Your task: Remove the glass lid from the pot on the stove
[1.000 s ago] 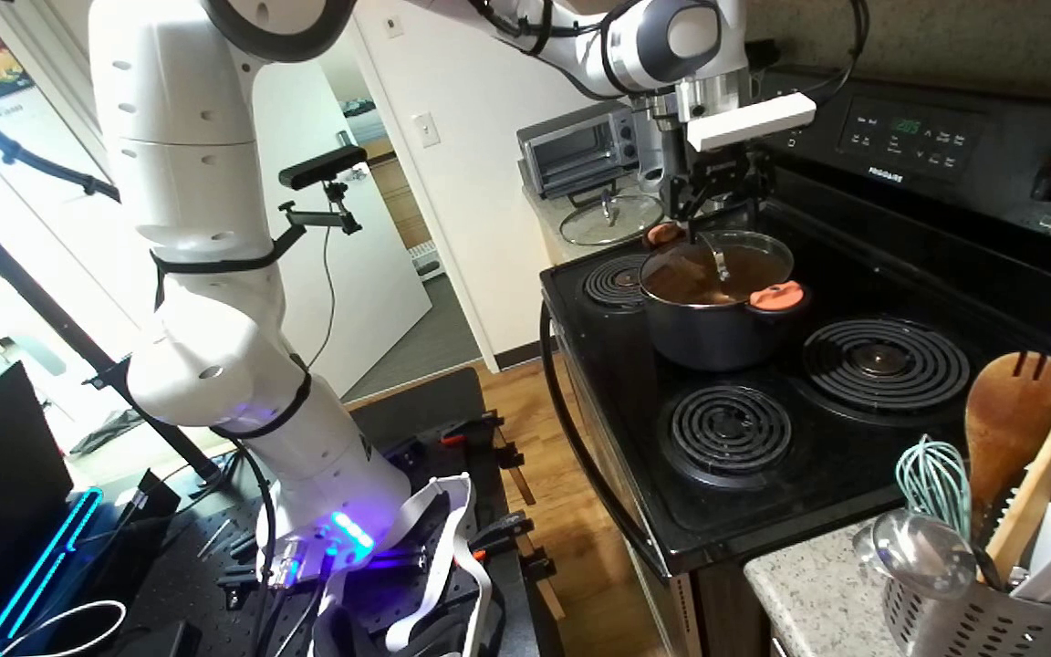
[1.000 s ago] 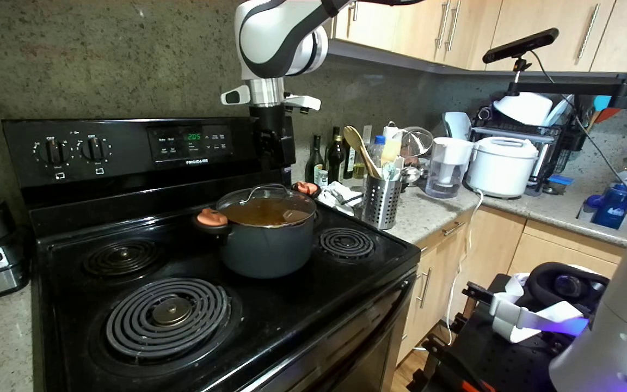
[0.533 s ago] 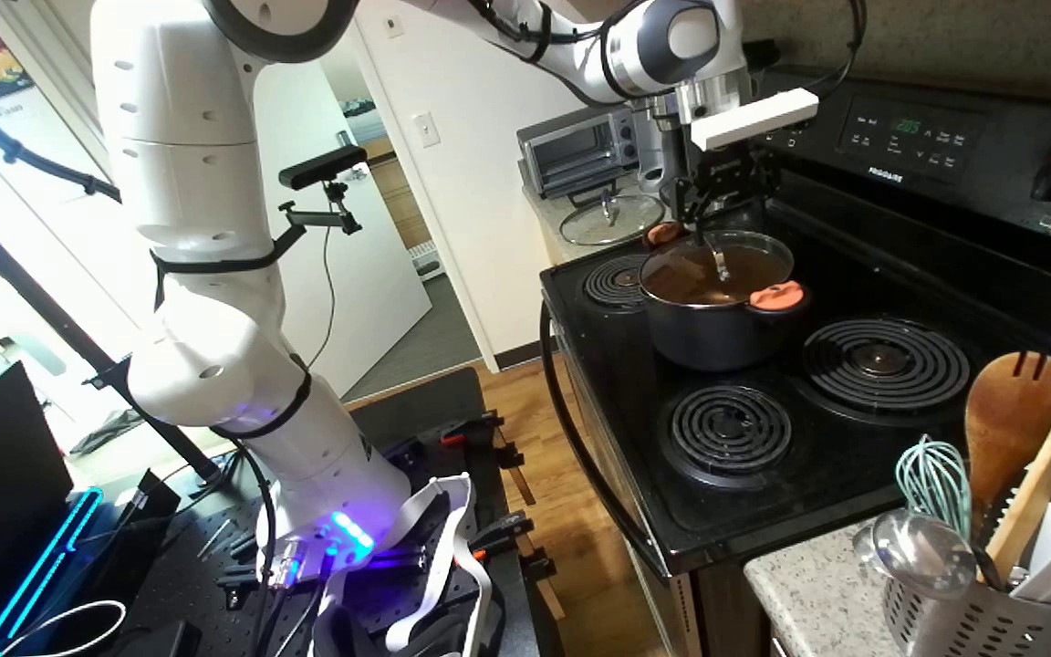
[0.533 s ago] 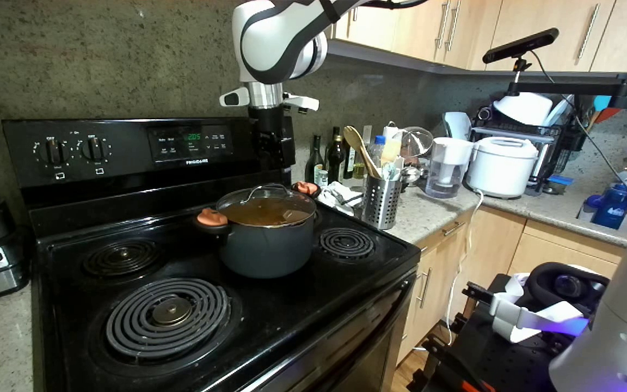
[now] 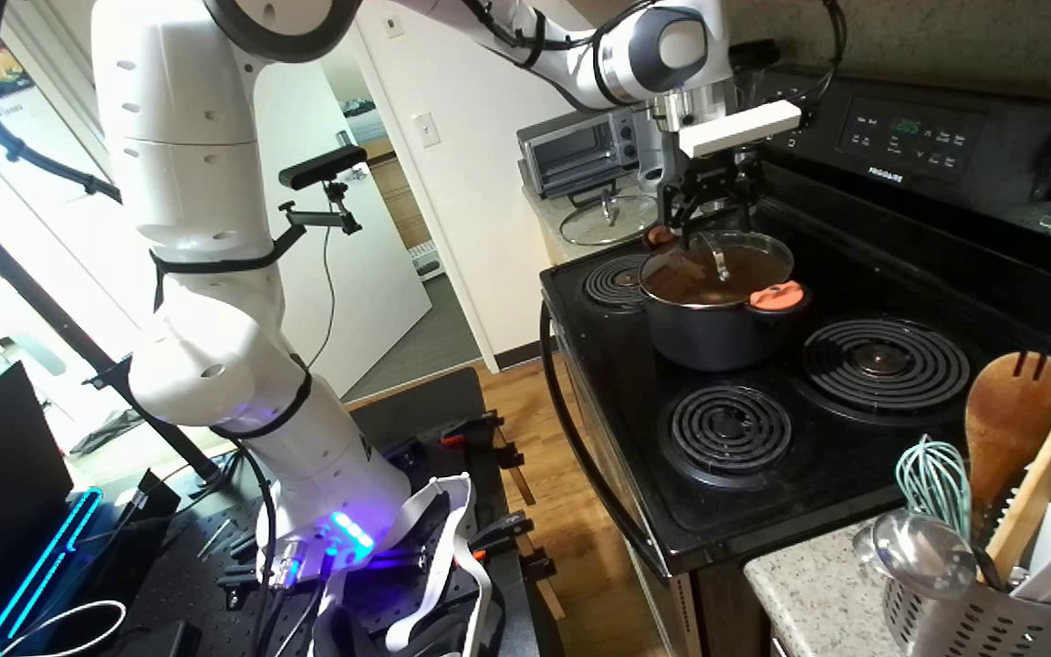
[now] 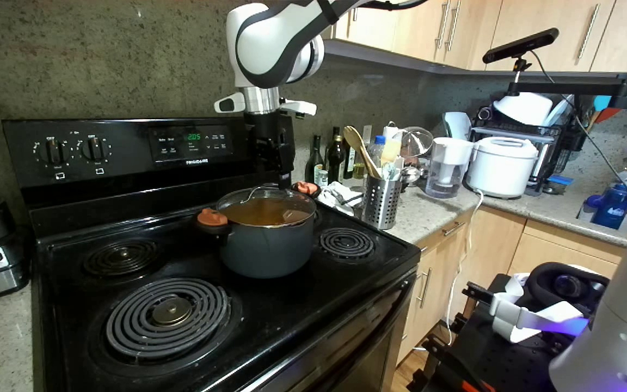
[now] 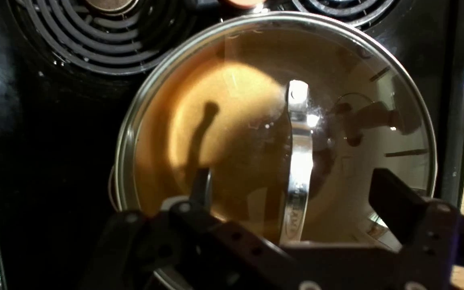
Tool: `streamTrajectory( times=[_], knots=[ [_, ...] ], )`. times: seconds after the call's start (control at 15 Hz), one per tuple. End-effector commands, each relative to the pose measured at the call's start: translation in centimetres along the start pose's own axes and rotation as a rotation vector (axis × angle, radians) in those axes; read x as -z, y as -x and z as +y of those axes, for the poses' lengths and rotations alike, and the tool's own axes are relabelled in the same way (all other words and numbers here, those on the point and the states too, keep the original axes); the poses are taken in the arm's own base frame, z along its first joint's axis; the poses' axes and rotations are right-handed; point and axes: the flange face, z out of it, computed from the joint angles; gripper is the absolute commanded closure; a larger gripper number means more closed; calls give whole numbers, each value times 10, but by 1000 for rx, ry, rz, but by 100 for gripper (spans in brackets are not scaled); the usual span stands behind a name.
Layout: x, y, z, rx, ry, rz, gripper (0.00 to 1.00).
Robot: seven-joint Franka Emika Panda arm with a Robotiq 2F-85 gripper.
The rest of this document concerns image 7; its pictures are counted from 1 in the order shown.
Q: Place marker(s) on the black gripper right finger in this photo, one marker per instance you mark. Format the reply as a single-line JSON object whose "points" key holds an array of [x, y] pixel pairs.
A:
{"points": [[431, 236]]}

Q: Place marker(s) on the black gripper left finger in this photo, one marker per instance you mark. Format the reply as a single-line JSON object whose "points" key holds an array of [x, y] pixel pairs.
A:
{"points": [[130, 247]]}

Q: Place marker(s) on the glass pot lid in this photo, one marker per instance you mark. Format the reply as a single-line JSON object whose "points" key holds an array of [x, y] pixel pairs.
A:
{"points": [[233, 107]]}

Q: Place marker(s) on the black electric coil stove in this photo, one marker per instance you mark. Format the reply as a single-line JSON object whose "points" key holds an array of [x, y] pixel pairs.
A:
{"points": [[40, 162]]}

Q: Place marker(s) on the dark pot copper interior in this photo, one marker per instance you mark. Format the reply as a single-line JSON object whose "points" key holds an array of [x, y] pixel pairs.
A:
{"points": [[243, 4]]}

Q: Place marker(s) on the small coil burner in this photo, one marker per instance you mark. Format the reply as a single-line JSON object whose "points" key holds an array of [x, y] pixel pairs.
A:
{"points": [[362, 17]]}

